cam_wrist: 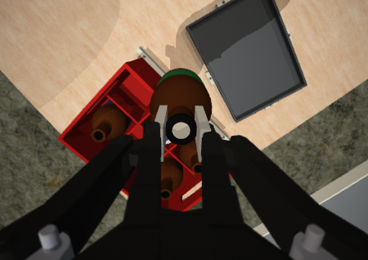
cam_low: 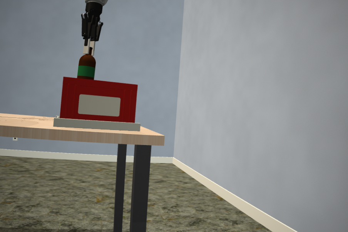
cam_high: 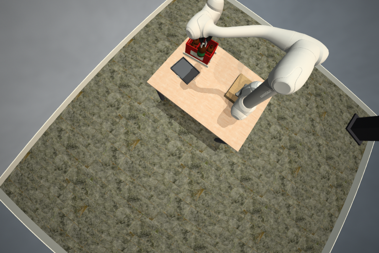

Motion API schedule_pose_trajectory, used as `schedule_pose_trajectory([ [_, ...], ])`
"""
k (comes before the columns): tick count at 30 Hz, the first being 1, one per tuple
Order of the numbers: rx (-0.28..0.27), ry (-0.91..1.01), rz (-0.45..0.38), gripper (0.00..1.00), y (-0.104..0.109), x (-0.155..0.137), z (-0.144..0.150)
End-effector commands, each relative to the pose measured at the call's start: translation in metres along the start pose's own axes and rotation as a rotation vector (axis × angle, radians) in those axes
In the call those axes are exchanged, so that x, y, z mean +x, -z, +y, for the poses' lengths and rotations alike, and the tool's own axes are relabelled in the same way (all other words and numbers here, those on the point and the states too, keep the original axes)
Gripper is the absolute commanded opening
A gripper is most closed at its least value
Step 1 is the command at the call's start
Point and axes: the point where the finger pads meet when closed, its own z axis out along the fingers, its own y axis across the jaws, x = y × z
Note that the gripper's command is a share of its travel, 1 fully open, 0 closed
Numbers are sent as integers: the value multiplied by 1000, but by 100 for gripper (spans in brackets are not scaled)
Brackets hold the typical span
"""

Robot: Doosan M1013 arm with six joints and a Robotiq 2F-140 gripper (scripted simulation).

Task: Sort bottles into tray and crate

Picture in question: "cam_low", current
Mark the brown glass bottle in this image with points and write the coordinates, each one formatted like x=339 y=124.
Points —
x=86 y=68

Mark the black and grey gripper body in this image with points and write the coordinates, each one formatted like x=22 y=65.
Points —
x=93 y=8

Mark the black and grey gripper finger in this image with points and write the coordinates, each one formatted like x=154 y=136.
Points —
x=86 y=31
x=95 y=34

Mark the red divided crate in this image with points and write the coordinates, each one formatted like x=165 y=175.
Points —
x=86 y=99

